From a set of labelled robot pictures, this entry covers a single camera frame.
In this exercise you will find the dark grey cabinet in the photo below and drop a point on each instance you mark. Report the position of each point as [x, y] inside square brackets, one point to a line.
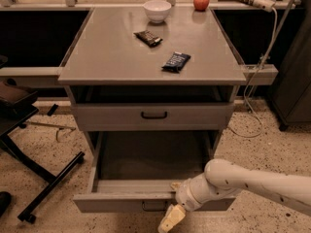
[290, 95]

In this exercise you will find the white ceramic bowl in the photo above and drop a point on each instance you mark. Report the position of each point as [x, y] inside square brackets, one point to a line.
[157, 10]

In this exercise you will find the dark blue snack bar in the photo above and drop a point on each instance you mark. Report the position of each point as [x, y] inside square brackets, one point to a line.
[176, 62]

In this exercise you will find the grey drawer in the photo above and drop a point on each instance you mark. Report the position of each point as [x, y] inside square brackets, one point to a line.
[132, 170]
[155, 116]

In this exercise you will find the grey metal rail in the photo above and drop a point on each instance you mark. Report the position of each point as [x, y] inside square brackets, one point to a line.
[37, 77]

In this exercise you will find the dark brown snack bar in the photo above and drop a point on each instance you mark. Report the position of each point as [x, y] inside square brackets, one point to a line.
[149, 38]

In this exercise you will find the black office chair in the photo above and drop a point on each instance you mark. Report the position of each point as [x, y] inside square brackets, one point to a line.
[17, 107]

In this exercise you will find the grey drawer cabinet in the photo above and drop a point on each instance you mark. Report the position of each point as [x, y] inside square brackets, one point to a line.
[110, 65]

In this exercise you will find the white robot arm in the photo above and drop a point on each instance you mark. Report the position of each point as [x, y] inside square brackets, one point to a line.
[222, 178]

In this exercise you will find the red apple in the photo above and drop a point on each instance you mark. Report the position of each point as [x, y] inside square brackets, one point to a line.
[201, 5]

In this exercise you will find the grey top drawer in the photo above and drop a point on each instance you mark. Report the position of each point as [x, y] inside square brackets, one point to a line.
[155, 116]

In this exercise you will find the black shoe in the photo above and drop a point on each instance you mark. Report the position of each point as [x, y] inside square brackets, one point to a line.
[5, 201]

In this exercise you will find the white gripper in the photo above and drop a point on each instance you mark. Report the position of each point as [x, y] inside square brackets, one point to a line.
[184, 196]

